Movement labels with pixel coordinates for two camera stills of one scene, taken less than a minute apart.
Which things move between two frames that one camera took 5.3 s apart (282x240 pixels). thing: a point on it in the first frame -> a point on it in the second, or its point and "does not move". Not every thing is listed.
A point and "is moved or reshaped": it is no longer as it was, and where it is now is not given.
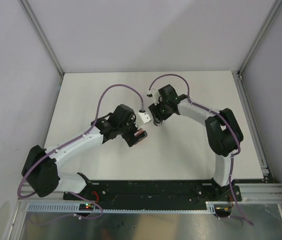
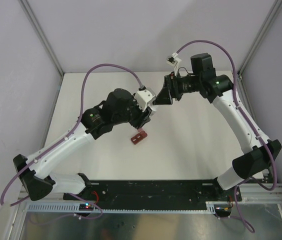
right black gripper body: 160,109 -> 173,82
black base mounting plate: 161,191 does not move
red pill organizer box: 141,134 does not move
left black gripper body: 127,132 -> 137,116
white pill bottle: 157,122 is moved or reshaped
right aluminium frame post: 266,24 does not move
